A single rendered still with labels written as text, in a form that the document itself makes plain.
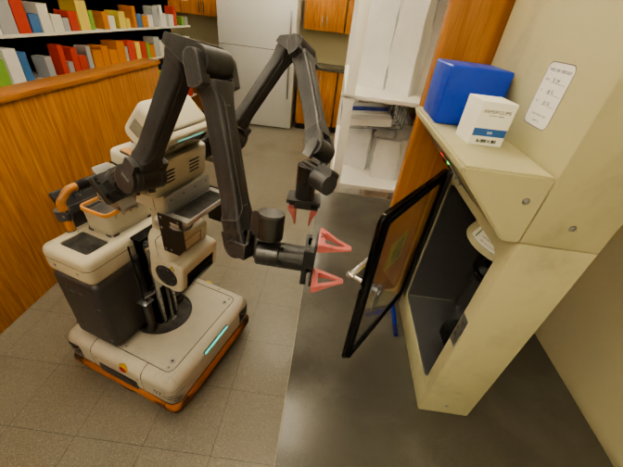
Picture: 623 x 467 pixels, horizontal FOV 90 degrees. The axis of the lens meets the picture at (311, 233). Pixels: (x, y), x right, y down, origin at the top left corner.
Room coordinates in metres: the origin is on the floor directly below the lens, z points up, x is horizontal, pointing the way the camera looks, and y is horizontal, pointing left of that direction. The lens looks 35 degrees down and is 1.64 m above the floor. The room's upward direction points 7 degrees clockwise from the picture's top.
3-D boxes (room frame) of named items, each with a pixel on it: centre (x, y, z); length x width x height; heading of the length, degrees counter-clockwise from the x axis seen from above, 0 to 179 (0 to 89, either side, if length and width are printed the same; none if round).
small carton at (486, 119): (0.50, -0.23, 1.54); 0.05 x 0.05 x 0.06; 3
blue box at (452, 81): (0.62, -0.24, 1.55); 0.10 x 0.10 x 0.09; 89
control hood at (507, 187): (0.53, -0.23, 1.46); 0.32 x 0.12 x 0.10; 179
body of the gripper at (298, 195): (0.84, 0.04, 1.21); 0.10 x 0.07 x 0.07; 89
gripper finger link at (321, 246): (0.54, -0.04, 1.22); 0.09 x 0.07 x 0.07; 89
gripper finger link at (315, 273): (0.54, -0.04, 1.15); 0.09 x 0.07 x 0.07; 89
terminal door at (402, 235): (0.56, -0.20, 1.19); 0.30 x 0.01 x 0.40; 144
